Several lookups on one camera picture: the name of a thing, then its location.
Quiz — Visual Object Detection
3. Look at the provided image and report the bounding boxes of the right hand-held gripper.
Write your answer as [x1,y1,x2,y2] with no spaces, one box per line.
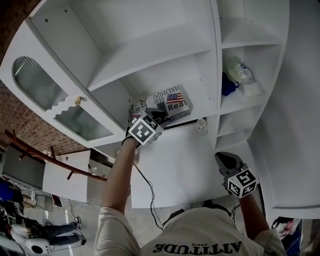
[214,150,259,200]

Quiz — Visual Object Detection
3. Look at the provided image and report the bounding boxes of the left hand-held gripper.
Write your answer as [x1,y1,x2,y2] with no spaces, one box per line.
[124,107,171,146]

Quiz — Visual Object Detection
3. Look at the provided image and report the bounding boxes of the newspaper print storage box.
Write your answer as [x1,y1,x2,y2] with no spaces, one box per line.
[130,84,194,123]

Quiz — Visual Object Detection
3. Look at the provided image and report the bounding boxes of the person's right forearm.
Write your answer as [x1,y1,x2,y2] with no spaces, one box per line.
[233,192,271,239]

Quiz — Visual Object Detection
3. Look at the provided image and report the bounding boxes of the person's left forearm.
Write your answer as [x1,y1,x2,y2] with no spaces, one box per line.
[100,137,141,216]

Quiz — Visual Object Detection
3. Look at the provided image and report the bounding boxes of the small white figurine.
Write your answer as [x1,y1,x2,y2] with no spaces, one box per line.
[196,117,209,136]

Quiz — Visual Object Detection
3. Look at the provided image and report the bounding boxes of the white shelf cabinet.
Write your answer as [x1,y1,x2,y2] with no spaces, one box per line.
[0,0,291,210]

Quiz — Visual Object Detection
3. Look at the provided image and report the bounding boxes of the person's white t-shirt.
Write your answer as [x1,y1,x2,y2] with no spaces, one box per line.
[96,206,288,256]

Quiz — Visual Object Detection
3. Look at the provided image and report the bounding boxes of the person's black trousers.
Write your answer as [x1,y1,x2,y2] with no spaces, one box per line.
[161,199,233,226]

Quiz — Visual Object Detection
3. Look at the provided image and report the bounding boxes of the blue cloth item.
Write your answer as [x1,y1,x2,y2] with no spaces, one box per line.
[221,72,239,98]

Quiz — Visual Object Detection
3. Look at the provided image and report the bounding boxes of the black bag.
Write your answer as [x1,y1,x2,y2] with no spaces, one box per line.
[270,216,295,230]

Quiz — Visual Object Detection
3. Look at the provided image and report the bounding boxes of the blue garment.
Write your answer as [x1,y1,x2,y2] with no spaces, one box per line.
[286,229,303,256]

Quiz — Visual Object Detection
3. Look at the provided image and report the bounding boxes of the white side table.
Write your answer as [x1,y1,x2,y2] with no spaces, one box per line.
[42,149,93,204]

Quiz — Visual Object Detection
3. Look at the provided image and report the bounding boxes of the wooden coat rack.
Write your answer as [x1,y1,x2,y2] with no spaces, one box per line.
[4,129,108,183]

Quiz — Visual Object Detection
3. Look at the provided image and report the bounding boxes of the ribbed glass cabinet door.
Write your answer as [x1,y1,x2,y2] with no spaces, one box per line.
[0,17,128,149]

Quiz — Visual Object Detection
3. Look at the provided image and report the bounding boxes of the black cable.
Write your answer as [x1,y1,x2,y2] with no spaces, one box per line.
[230,199,241,226]
[132,161,165,230]

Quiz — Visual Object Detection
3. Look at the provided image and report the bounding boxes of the white floor cable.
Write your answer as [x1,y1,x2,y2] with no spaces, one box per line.
[67,198,101,209]

